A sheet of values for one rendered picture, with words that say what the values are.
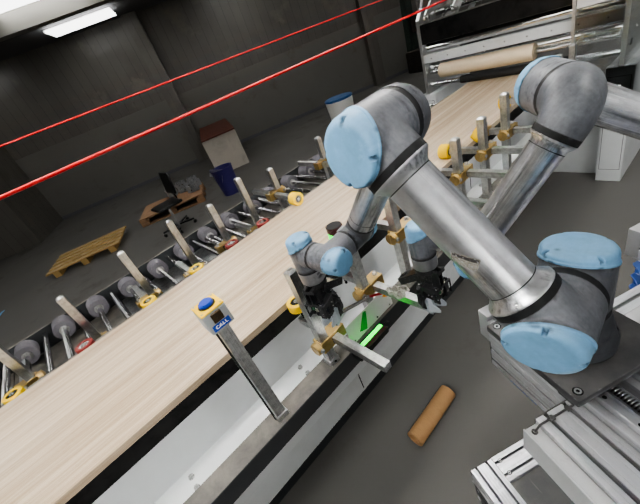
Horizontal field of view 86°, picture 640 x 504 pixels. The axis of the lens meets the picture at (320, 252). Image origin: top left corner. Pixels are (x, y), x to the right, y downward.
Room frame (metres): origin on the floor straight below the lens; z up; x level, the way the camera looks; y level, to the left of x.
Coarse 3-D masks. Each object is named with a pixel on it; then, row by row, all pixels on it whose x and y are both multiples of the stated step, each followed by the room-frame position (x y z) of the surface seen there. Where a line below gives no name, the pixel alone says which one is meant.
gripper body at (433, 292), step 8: (416, 272) 0.81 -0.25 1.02; (424, 272) 0.79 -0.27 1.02; (432, 272) 0.78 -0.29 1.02; (440, 272) 0.77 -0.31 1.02; (424, 280) 0.81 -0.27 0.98; (432, 280) 0.78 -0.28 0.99; (440, 280) 0.78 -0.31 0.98; (448, 280) 0.79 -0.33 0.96; (416, 288) 0.82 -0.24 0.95; (424, 288) 0.79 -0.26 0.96; (432, 288) 0.78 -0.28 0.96; (440, 288) 0.76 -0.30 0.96; (448, 288) 0.78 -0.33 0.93; (424, 296) 0.80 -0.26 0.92; (432, 296) 0.79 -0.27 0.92; (440, 296) 0.77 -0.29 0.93; (440, 304) 0.75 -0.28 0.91
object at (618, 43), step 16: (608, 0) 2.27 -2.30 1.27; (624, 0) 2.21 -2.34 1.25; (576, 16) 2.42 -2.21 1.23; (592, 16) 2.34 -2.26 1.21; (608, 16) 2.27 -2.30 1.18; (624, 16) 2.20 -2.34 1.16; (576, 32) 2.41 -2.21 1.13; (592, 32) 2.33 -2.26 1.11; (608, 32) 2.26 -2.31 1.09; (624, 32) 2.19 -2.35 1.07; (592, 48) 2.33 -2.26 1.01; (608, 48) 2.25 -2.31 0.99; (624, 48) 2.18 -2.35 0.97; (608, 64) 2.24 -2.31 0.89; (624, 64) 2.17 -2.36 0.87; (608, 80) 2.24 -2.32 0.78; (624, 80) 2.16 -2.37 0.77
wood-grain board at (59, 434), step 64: (448, 128) 2.22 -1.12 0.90; (320, 192) 2.01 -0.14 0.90; (256, 256) 1.53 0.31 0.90; (128, 320) 1.41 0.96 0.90; (192, 320) 1.20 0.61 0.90; (256, 320) 1.04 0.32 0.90; (64, 384) 1.12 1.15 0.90; (128, 384) 0.97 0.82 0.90; (192, 384) 0.85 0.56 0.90; (0, 448) 0.91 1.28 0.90; (64, 448) 0.79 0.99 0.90
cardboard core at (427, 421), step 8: (440, 392) 1.01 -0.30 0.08; (448, 392) 1.00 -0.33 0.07; (432, 400) 0.99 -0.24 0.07; (440, 400) 0.98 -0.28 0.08; (448, 400) 0.97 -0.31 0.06; (432, 408) 0.95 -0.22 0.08; (440, 408) 0.94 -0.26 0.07; (424, 416) 0.93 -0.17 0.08; (432, 416) 0.92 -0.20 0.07; (440, 416) 0.92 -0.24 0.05; (416, 424) 0.91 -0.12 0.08; (424, 424) 0.90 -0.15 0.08; (432, 424) 0.89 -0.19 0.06; (408, 432) 0.90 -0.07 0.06; (416, 432) 0.88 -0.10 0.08; (424, 432) 0.87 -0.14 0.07; (416, 440) 0.88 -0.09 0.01; (424, 440) 0.85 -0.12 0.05
